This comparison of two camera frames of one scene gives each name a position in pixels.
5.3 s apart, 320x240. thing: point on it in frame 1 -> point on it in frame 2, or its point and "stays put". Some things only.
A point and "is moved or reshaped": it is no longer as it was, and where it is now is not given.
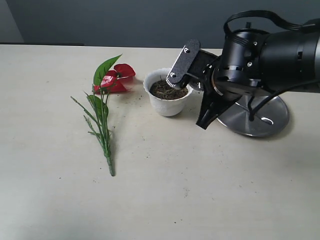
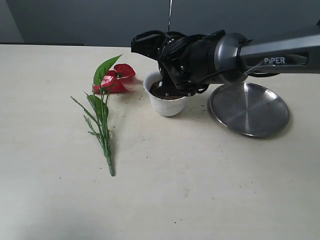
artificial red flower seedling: [96, 106] stays put
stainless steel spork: [197, 85] is moved or reshaped
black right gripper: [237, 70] -> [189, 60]
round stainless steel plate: [271, 120] stays put
